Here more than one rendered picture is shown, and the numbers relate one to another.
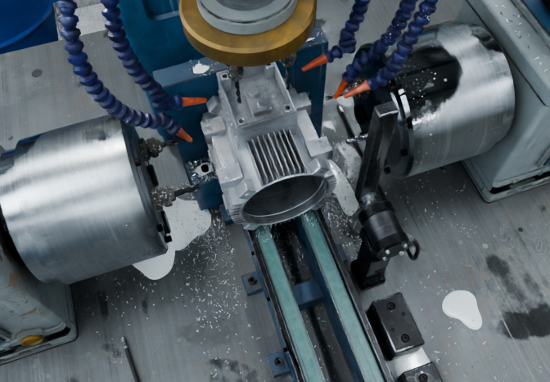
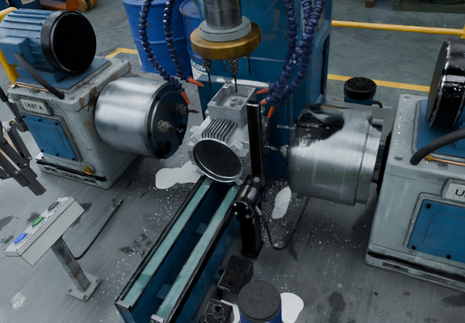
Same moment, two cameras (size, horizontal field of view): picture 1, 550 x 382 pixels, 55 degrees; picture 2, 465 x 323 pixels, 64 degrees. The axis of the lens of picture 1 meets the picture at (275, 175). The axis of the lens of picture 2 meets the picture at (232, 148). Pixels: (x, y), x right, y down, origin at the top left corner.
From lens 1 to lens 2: 0.62 m
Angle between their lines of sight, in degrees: 34
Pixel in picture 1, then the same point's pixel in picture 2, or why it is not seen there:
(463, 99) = (333, 144)
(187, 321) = (151, 211)
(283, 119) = (232, 111)
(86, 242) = (117, 120)
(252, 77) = (243, 95)
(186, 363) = (133, 227)
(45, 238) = (104, 109)
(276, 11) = (222, 32)
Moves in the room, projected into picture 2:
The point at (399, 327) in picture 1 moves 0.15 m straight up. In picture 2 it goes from (232, 276) to (226, 239)
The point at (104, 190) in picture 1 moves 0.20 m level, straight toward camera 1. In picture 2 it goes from (135, 100) to (111, 143)
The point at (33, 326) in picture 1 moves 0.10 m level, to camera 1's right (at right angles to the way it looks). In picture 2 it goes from (90, 162) to (108, 174)
